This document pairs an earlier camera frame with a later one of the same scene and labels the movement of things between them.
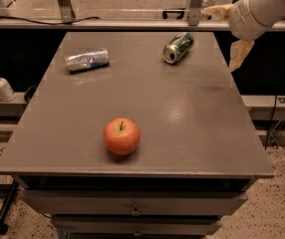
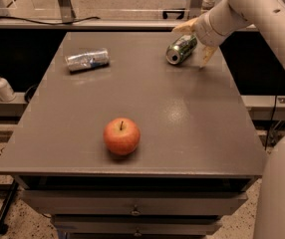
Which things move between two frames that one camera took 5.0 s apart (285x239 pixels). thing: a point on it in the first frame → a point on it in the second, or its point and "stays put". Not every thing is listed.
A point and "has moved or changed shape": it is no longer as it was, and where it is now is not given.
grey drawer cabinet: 198,156 stays put
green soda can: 177,47 has moved or changed shape
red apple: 122,135 stays put
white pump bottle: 2,86 stays put
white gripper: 246,19 → 203,31
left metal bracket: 67,12 stays put
